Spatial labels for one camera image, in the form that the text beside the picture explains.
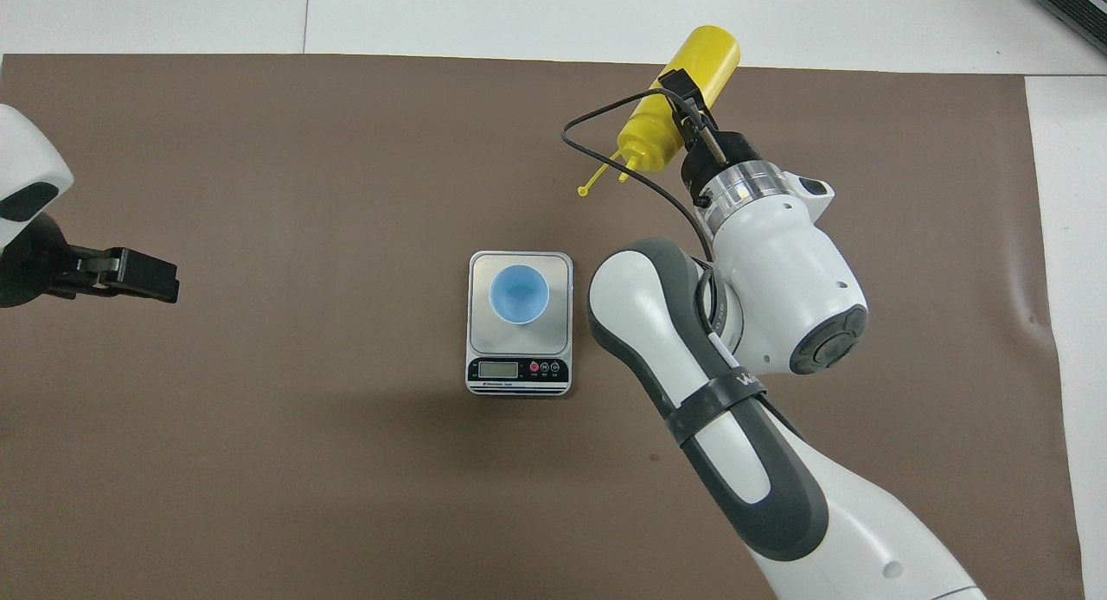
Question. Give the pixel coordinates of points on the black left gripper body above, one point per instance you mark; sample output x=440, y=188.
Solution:
x=39, y=267

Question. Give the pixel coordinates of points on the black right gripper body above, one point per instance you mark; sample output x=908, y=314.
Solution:
x=713, y=172

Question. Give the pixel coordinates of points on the yellow squeeze bottle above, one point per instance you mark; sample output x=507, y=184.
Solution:
x=709, y=55

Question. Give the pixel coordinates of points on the light blue plastic cup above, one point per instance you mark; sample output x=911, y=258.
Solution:
x=519, y=293

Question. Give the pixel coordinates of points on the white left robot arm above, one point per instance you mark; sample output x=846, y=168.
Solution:
x=26, y=150

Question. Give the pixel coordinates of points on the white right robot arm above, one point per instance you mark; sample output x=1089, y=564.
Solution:
x=796, y=280

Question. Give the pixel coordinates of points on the silver digital kitchen scale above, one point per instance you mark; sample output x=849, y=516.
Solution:
x=519, y=358

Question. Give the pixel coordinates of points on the brown paper table mat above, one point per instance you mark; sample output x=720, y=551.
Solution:
x=346, y=496

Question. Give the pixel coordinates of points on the grey ribbed metal device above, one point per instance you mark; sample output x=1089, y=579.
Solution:
x=1077, y=3

